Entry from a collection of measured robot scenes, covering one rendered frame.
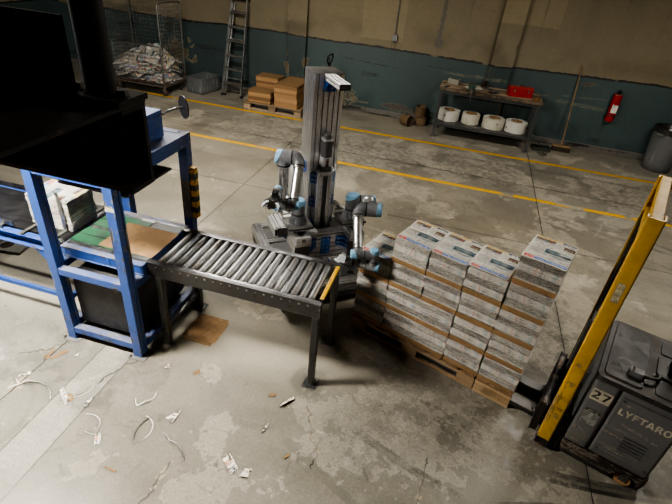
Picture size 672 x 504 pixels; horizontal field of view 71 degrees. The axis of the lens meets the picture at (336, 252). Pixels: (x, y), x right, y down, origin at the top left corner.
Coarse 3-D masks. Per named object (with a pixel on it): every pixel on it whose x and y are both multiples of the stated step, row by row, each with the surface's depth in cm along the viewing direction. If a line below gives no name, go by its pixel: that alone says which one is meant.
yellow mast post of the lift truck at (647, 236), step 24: (648, 216) 238; (648, 240) 242; (624, 264) 253; (624, 288) 258; (600, 312) 271; (600, 336) 277; (576, 360) 292; (576, 384) 298; (552, 408) 316; (552, 432) 324
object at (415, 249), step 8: (408, 232) 362; (400, 240) 355; (408, 240) 352; (416, 240) 353; (424, 240) 354; (432, 240) 356; (400, 248) 359; (408, 248) 355; (416, 248) 350; (424, 248) 346; (432, 248) 346; (400, 256) 362; (408, 256) 358; (416, 256) 353; (424, 256) 349; (416, 264) 356; (424, 264) 352
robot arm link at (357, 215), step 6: (360, 204) 373; (354, 210) 372; (360, 210) 371; (354, 216) 371; (360, 216) 370; (354, 222) 370; (360, 222) 369; (354, 228) 368; (360, 228) 367; (354, 234) 366; (360, 234) 365; (354, 240) 364; (360, 240) 363; (354, 246) 362; (360, 246) 361; (354, 252) 359; (360, 252) 359; (354, 258) 360; (360, 258) 360
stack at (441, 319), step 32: (384, 256) 374; (384, 288) 385; (416, 288) 366; (448, 288) 349; (352, 320) 422; (384, 320) 399; (448, 320) 359; (480, 320) 344; (416, 352) 393; (448, 352) 373
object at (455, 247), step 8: (448, 240) 357; (456, 240) 358; (464, 240) 359; (472, 240) 360; (440, 248) 345; (448, 248) 347; (456, 248) 348; (464, 248) 349; (472, 248) 350; (480, 248) 351; (448, 256) 337; (456, 256) 338; (464, 256) 339; (472, 256) 340; (464, 264) 331
